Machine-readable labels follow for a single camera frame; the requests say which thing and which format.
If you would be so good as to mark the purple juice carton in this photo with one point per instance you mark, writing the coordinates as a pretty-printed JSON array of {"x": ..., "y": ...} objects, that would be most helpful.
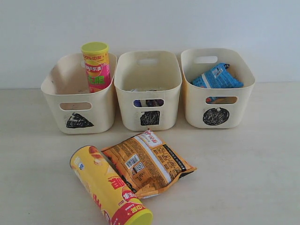
[{"x": 154, "y": 102}]

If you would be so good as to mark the white blue milk carton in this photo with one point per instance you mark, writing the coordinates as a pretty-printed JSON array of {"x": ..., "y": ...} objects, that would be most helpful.
[{"x": 139, "y": 102}]

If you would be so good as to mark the orange noodle packet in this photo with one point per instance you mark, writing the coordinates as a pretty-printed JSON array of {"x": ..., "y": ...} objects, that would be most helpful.
[{"x": 147, "y": 164}]

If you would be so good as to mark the pink chips can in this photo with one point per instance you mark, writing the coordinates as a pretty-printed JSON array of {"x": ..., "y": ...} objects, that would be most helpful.
[{"x": 96, "y": 63}]

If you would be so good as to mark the blue noodle packet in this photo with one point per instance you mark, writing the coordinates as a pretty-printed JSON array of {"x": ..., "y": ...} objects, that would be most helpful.
[{"x": 217, "y": 78}]

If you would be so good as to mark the yellow chips can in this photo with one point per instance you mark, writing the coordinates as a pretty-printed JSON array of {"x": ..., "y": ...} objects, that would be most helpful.
[{"x": 115, "y": 200}]

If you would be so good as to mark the cream bin square mark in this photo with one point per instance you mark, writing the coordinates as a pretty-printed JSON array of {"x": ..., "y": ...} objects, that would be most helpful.
[{"x": 156, "y": 74}]

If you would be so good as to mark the cream bin circle mark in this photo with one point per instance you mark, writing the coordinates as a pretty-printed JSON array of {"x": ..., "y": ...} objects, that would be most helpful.
[{"x": 214, "y": 108}]

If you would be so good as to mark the cream bin triangle mark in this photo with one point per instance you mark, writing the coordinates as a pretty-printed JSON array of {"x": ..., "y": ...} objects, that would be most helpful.
[{"x": 75, "y": 109}]

